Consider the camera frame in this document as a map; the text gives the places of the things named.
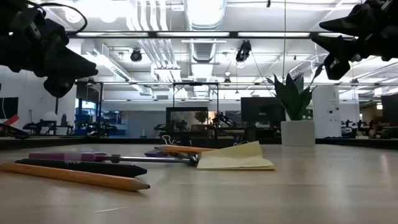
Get black overhead camera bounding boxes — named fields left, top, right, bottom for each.
left=235, top=39, right=252, bottom=63

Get black aluminium rig frame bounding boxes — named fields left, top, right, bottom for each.
left=0, top=136, right=398, bottom=151

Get black wall screen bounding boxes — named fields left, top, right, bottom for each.
left=0, top=96, right=19, bottom=120

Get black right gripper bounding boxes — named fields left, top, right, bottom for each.
left=310, top=0, right=398, bottom=81

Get black mesh desk organizer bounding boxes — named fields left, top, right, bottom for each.
left=160, top=106, right=251, bottom=149

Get silver ventilation duct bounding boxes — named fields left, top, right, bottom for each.
left=183, top=0, right=228, bottom=63

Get black computer monitor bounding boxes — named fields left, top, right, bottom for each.
left=381, top=94, right=398, bottom=125
left=240, top=96, right=286, bottom=123

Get red angled bar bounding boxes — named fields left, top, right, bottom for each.
left=0, top=114, right=21, bottom=128

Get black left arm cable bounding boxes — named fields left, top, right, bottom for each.
left=27, top=1, right=88, bottom=35

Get yellow sticky note pad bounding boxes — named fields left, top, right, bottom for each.
left=197, top=141, right=275, bottom=171

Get thin hanging cord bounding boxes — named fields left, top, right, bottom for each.
left=282, top=0, right=287, bottom=82

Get purple handled scissors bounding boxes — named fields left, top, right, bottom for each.
left=28, top=151, right=191, bottom=165

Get black round ceiling camera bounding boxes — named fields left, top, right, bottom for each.
left=129, top=48, right=143, bottom=63

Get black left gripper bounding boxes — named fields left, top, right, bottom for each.
left=0, top=0, right=99, bottom=99

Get snake plant in white pot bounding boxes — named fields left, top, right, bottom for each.
left=266, top=63, right=324, bottom=147

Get orange wooden pencil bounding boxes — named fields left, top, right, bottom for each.
left=0, top=161, right=151, bottom=192
left=154, top=144, right=218, bottom=154

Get blue shelving unit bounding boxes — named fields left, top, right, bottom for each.
left=74, top=98, right=128, bottom=137

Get purple binder clip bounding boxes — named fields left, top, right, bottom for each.
left=144, top=149, right=170, bottom=158

